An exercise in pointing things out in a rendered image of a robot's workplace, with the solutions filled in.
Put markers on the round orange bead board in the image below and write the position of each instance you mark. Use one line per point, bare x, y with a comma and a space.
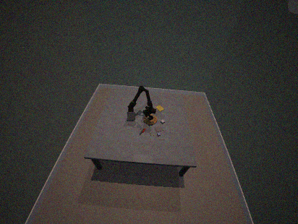
150, 122

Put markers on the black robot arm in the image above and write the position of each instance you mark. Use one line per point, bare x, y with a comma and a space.
133, 103

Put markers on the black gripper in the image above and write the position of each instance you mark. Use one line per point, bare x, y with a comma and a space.
147, 114

